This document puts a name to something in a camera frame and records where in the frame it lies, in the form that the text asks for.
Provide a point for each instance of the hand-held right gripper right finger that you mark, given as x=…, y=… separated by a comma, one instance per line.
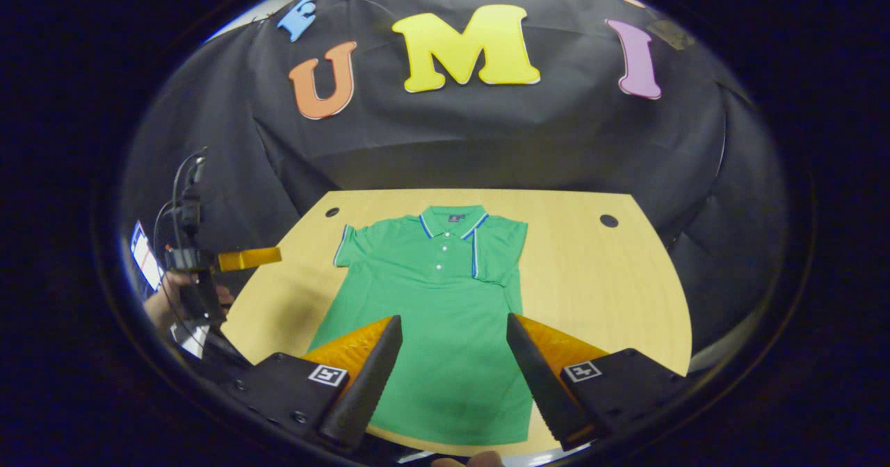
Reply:
x=546, y=397

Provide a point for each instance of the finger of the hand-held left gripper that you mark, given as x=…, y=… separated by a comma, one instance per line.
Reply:
x=247, y=258

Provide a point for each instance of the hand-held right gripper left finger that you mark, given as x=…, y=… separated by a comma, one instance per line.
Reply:
x=372, y=383

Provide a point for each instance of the green T-shirt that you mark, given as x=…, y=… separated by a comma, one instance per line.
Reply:
x=445, y=300

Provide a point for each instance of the white printed board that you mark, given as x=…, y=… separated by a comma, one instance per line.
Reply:
x=144, y=258

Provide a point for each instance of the black backdrop cloth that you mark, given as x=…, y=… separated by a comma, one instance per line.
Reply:
x=487, y=133

